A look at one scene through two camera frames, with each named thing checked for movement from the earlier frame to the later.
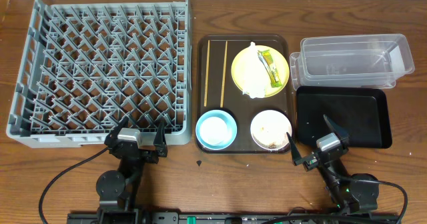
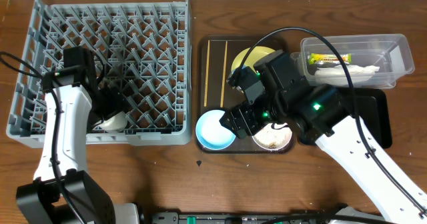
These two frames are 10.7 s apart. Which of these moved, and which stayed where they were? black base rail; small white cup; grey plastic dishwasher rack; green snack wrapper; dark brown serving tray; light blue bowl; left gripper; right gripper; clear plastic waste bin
Moved: small white cup; left gripper; green snack wrapper; right gripper
Stayed: light blue bowl; black base rail; dark brown serving tray; grey plastic dishwasher rack; clear plastic waste bin
